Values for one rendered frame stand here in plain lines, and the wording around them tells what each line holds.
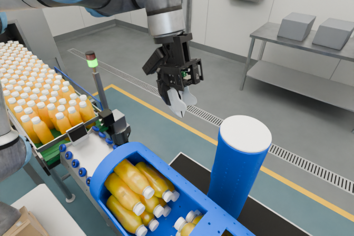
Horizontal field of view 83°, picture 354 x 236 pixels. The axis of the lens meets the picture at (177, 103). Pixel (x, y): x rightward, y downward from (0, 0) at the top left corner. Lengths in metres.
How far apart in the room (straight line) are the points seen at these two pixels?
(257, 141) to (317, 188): 1.43
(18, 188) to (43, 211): 1.73
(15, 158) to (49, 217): 0.23
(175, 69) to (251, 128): 0.87
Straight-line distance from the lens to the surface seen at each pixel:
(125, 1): 0.45
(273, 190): 2.30
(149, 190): 0.79
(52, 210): 0.88
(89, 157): 1.25
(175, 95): 0.48
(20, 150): 0.81
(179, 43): 0.42
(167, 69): 0.44
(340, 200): 2.55
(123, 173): 0.84
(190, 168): 2.05
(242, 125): 1.23
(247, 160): 1.16
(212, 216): 0.70
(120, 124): 1.56
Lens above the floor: 1.86
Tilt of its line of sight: 39 degrees down
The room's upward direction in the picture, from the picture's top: straight up
